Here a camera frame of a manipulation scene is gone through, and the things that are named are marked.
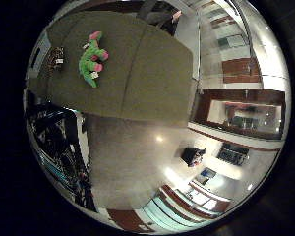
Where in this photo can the green plush toy pink head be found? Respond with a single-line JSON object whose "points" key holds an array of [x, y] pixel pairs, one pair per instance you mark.
{"points": [[88, 62]]}

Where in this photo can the person seated at table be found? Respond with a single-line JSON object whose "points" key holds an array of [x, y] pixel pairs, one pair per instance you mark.
{"points": [[164, 20]]}

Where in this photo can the tiger striped plush toy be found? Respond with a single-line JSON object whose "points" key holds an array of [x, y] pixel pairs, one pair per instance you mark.
{"points": [[55, 57]]}

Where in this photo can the desk with monitors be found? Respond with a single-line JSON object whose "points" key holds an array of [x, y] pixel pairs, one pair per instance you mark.
{"points": [[232, 153]]}

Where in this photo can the grey metal pole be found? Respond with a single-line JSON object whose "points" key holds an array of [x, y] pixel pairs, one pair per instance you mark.
{"points": [[147, 8]]}

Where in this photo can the black metal stand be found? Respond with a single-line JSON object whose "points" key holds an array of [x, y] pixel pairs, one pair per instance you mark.
{"points": [[57, 137]]}

